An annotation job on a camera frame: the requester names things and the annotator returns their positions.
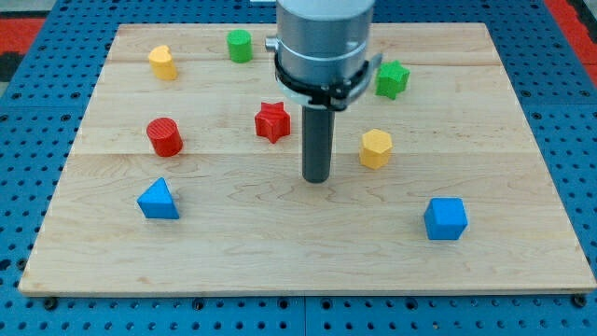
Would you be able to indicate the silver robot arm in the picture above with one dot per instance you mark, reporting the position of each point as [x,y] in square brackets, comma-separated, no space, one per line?
[320,51]

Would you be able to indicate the yellow hexagon block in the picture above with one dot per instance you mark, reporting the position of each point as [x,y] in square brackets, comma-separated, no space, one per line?
[375,149]

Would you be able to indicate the blue cube block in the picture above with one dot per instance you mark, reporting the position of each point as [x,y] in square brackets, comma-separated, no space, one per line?
[445,219]

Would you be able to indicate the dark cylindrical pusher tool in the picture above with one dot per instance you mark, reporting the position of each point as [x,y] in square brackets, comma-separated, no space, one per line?
[317,142]

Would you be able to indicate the red star block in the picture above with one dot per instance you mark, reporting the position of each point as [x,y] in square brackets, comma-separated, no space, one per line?
[272,121]

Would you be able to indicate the wooden board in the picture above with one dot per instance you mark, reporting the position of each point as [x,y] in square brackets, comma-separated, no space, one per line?
[250,225]

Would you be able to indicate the green star block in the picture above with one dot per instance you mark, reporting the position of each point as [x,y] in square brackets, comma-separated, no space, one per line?
[392,79]

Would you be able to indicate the green cylinder block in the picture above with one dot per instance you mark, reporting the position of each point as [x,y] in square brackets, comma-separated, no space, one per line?
[240,46]

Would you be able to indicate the red cylinder block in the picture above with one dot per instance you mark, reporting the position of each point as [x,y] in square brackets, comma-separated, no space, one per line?
[164,137]

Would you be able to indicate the blue triangle block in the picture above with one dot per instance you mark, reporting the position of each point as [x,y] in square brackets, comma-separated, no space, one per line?
[157,202]

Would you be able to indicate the yellow heart block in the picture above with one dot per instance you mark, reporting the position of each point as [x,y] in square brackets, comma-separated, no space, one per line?
[162,63]

